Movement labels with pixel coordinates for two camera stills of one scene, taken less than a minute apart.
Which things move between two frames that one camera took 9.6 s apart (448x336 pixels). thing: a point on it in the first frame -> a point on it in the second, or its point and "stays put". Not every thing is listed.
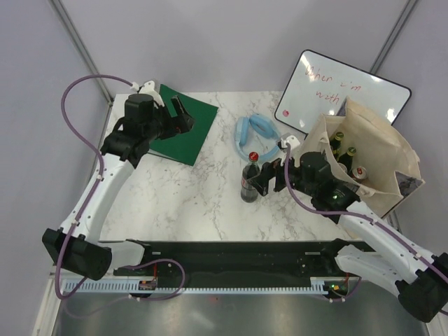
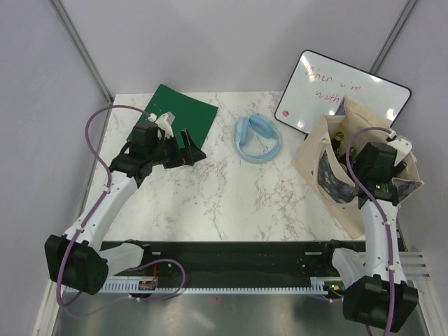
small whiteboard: x=320 y=85 stays put
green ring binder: x=184 y=147 stays put
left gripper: x=178 y=124 -> x=178 y=159
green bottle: x=347 y=159 stays put
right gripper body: x=295 y=181 -> x=358 y=162
